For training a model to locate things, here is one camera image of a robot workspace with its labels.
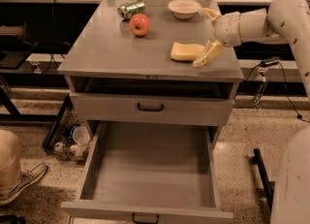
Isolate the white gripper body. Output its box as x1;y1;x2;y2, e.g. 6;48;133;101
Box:
214;12;242;48

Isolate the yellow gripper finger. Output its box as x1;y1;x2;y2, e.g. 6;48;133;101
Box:
198;8;222;24
193;41;224;68

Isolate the yellow sponge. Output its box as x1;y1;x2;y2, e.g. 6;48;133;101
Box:
170;42;204;61

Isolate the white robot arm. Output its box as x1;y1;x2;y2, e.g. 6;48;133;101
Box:
193;0;310;224

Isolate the grey drawer cabinet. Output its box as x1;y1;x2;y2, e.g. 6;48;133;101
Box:
58;0;243;138

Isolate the closed grey upper drawer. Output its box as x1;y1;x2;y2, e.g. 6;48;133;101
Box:
70;93;233;126

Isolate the open grey middle drawer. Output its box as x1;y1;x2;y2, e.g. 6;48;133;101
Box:
61;122;233;224

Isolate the white bowl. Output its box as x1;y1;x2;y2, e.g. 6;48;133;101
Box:
168;0;202;19

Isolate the red apple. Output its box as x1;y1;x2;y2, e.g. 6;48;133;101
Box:
129;14;150;37

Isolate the green soda can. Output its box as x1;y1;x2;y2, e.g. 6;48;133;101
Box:
117;0;145;21

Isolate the person's beige trouser leg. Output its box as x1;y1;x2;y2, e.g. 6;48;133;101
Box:
0;130;21;197

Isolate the black power adapter with cable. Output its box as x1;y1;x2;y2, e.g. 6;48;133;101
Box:
243;56;308;122

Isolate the black metal frame bar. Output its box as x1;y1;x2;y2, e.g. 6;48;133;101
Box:
252;148;274;209

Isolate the wire basket with items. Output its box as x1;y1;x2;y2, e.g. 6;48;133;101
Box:
43;109;89;163

